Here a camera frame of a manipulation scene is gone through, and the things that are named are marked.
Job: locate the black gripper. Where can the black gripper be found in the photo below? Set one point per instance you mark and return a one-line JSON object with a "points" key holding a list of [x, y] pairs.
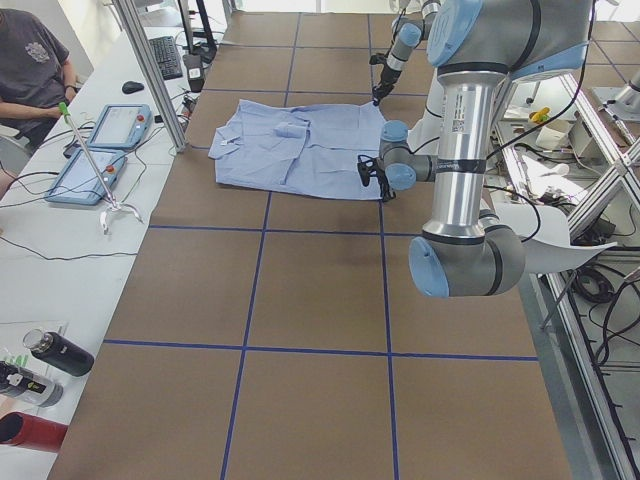
{"points": [[386, 79], [384, 183]]}

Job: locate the black computer keyboard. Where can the black computer keyboard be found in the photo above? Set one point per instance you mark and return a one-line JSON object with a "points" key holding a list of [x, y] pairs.
{"points": [[166, 55]]}

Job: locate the lower blue teach pendant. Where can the lower blue teach pendant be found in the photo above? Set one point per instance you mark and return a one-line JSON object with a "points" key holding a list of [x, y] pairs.
{"points": [[78, 184]]}

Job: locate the black insulated bottle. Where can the black insulated bottle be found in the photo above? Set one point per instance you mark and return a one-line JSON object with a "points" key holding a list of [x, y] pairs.
{"points": [[59, 352]]}

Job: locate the black computer mouse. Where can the black computer mouse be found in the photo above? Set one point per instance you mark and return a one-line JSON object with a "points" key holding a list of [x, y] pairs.
{"points": [[130, 87]]}

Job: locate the upper blue teach pendant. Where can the upper blue teach pendant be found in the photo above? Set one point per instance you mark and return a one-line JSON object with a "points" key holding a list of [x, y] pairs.
{"points": [[120, 126]]}

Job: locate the seated person grey shirt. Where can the seated person grey shirt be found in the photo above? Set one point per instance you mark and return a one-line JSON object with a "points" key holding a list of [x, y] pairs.
{"points": [[36, 76]]}

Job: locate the blue teach pendant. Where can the blue teach pendant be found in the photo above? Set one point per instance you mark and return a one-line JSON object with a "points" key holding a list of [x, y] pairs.
{"points": [[78, 184], [120, 126]]}

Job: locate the aluminium frame post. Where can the aluminium frame post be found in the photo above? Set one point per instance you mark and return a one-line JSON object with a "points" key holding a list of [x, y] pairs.
{"points": [[129, 18]]}

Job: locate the blue striped button shirt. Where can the blue striped button shirt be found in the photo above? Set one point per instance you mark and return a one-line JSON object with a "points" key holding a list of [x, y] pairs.
{"points": [[305, 150]]}

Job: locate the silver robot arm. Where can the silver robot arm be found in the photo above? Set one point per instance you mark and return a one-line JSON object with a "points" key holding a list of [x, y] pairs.
{"points": [[479, 51], [407, 35]]}

